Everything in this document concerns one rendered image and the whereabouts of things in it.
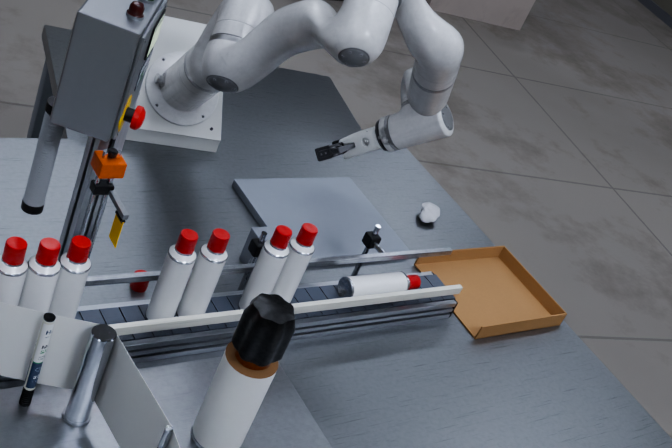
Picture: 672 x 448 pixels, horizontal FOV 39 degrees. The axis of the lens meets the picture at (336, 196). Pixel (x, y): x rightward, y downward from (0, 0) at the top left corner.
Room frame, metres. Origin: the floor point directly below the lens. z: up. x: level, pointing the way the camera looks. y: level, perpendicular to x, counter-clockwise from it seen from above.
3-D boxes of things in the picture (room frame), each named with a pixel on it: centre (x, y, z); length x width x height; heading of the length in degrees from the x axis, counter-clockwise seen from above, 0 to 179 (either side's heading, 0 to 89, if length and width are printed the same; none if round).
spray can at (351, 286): (1.72, -0.17, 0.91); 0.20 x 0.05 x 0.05; 135
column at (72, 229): (1.36, 0.40, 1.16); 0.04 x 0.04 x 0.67; 45
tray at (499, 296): (1.99, -0.44, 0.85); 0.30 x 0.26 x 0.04; 135
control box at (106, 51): (1.27, 0.40, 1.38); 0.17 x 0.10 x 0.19; 10
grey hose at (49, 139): (1.25, 0.45, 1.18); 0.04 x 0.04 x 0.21
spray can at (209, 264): (1.39, 0.16, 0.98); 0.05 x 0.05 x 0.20
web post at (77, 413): (1.06, 0.23, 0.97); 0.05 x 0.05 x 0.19
